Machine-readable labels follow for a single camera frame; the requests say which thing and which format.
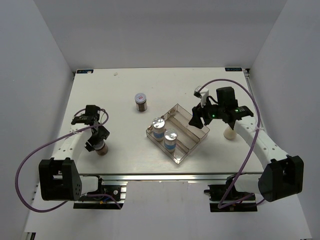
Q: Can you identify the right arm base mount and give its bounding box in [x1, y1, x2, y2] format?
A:
[204, 183, 258, 213]

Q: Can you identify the clear plastic organizer tray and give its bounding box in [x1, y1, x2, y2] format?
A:
[146, 104, 210, 164]

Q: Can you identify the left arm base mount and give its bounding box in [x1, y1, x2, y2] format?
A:
[73, 177, 127, 210]

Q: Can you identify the yellow cap spice bottle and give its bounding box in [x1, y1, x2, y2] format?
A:
[223, 126, 237, 141]

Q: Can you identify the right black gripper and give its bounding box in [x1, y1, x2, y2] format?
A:
[188, 95, 225, 129]

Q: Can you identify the brown spice jar red label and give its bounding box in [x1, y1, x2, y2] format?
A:
[134, 93, 148, 112]

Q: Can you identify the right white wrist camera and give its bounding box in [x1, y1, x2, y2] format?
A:
[193, 85, 209, 108]

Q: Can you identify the aluminium table front rail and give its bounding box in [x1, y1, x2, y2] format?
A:
[77, 173, 266, 183]

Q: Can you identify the blue label bottle silver cap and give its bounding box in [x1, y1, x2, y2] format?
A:
[151, 117, 166, 142]

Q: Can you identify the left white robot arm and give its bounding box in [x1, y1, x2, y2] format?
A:
[38, 105, 110, 201]

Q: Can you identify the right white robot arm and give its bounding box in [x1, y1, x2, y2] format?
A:
[189, 86, 304, 202]

